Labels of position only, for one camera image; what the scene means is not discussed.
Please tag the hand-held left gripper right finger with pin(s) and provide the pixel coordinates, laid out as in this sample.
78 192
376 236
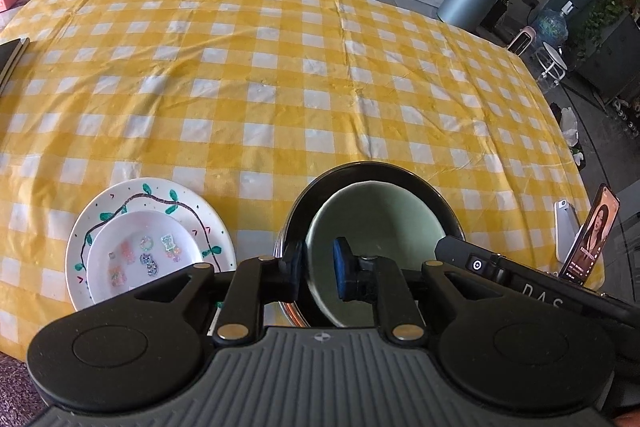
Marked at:
342 272

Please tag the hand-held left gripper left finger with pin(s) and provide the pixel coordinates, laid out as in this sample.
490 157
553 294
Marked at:
295 277

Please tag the blue steel bowl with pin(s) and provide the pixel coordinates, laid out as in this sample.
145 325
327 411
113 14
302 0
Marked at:
281 237

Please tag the green ceramic bowl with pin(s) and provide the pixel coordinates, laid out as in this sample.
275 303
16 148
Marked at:
380 217

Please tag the white painted plate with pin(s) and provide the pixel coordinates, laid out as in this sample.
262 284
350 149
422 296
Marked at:
210 227

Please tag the small white sticker plate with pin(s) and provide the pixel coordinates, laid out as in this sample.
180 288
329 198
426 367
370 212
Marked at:
125 232

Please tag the white phone stand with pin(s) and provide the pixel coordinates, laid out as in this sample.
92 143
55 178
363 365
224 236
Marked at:
565 227

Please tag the smartphone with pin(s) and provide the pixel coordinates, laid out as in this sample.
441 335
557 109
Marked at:
595 227

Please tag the white plastic bag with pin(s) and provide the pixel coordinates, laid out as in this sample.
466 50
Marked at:
567 122

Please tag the yellow checked tablecloth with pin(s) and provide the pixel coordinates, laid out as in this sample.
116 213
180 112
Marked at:
250 57

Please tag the white round stool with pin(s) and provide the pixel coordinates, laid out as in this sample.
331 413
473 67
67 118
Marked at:
552 59

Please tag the grey cabinet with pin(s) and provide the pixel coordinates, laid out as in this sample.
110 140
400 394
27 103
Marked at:
615 67

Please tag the blue water bottle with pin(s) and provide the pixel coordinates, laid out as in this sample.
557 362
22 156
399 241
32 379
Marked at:
550 27

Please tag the bushy green plant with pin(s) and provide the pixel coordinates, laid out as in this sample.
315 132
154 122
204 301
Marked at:
607 7

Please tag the dark notebooks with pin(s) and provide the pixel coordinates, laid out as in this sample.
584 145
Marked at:
10 57

